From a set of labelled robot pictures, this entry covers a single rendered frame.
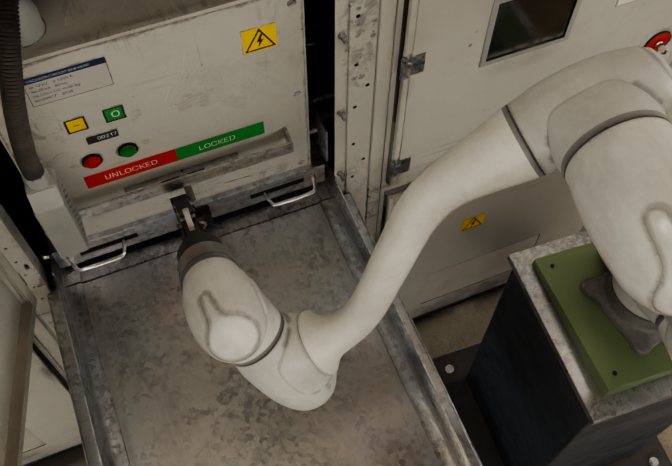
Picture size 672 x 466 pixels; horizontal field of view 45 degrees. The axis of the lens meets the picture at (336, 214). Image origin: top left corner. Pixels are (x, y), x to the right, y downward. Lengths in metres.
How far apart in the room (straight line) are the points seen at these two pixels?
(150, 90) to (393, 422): 0.69
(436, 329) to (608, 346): 0.89
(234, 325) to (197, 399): 0.43
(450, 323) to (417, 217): 1.44
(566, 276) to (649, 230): 0.83
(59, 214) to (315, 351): 0.44
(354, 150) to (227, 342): 0.58
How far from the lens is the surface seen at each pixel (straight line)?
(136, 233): 1.57
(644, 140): 0.91
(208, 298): 1.09
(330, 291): 1.53
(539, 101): 0.98
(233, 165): 1.43
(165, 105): 1.32
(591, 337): 1.63
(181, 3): 1.22
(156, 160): 1.42
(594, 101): 0.95
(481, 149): 0.99
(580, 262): 1.72
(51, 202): 1.27
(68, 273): 1.62
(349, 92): 1.38
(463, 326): 2.45
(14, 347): 1.59
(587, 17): 1.52
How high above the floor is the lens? 2.23
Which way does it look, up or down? 59 degrees down
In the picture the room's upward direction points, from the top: straight up
